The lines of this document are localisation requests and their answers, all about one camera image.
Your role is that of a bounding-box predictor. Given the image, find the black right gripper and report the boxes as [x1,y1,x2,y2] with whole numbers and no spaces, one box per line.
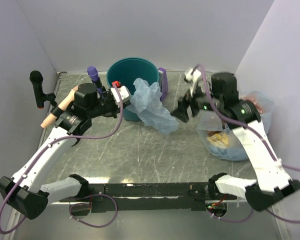
[169,79,223,123]

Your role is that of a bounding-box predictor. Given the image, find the light blue trash bag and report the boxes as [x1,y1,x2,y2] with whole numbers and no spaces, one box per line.
[126,78,179,135]

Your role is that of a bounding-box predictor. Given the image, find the teal plastic trash bin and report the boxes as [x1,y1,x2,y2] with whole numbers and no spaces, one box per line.
[106,57,159,122]

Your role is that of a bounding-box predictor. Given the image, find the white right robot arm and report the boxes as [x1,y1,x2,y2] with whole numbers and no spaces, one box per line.
[171,68,300,212]

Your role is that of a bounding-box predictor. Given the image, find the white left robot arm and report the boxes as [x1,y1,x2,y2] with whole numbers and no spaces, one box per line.
[0,81,131,220]

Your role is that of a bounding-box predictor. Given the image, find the clear bag with trash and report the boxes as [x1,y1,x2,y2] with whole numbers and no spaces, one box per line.
[196,90,276,161]

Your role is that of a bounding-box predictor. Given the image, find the purple microphone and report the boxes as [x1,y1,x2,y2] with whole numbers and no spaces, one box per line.
[87,66,103,93]

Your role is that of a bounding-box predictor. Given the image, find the purple metronome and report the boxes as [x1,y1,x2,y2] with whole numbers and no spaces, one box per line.
[158,67,168,102]

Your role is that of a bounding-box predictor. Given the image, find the beige microphone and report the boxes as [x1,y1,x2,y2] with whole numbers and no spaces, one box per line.
[40,86,79,129]

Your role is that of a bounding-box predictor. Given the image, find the black microphone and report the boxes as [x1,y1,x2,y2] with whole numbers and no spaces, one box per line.
[29,70,58,109]

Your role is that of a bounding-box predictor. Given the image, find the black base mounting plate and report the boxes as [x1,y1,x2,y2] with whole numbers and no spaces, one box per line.
[61,182,237,213]

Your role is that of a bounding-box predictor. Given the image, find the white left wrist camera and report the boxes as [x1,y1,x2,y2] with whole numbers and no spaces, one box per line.
[110,80,131,107]

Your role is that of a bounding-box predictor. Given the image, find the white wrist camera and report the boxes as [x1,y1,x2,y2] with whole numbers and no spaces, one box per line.
[110,80,131,107]
[184,68,203,97]

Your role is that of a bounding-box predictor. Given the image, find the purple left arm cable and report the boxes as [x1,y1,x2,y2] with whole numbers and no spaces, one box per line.
[0,86,123,235]

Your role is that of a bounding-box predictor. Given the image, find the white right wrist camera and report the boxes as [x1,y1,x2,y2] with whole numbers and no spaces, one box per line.
[184,68,203,97]

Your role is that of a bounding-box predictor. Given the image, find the aluminium frame rail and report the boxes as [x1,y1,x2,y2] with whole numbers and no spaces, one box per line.
[56,69,214,75]

